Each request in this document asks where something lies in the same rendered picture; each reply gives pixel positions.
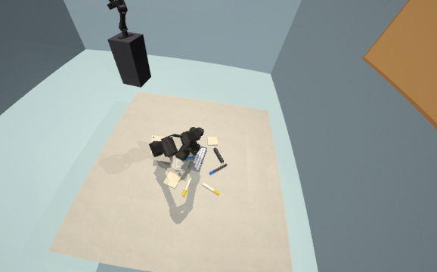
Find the keyboard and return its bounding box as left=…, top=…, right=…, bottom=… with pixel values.
left=190, top=146, right=207, bottom=171

